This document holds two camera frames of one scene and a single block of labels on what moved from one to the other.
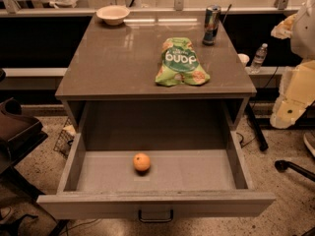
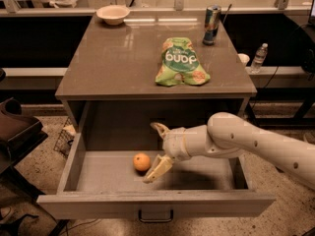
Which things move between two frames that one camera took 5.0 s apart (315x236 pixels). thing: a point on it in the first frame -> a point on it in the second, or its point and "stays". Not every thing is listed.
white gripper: (304, 33) -> (173, 143)
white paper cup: (244, 58) stays
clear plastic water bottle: (261, 53) stays
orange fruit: (141, 161) stays
